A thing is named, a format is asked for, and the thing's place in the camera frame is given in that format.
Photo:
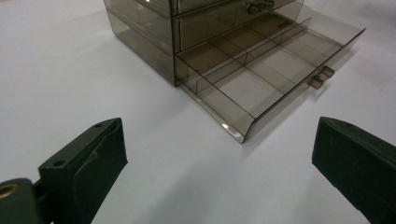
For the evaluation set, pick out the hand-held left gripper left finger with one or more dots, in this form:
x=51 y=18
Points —
x=84 y=174

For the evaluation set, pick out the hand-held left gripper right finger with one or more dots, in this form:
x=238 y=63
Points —
x=358 y=161

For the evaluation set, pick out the smoky transparent drawer organizer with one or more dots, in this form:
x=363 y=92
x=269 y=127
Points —
x=146 y=34

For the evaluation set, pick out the smoky transparent closed drawer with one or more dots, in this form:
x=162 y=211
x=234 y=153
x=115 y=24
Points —
x=218 y=21

